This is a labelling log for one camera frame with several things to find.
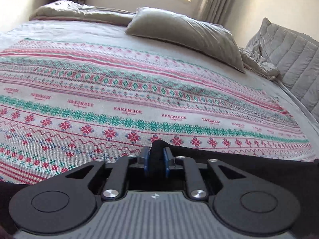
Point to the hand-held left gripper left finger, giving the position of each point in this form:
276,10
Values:
147,163

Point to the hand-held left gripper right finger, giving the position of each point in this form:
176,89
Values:
166,163

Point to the black pants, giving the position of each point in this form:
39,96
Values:
274,163

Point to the red green patterned blanket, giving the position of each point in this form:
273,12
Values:
124,92

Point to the grey pillow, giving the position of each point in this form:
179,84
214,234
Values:
189,34

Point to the grey quilted headboard cushion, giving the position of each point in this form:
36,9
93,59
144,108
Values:
291,62

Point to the grey crumpled duvet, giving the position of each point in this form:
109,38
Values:
82,12

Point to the beige curtain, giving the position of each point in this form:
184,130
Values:
216,0

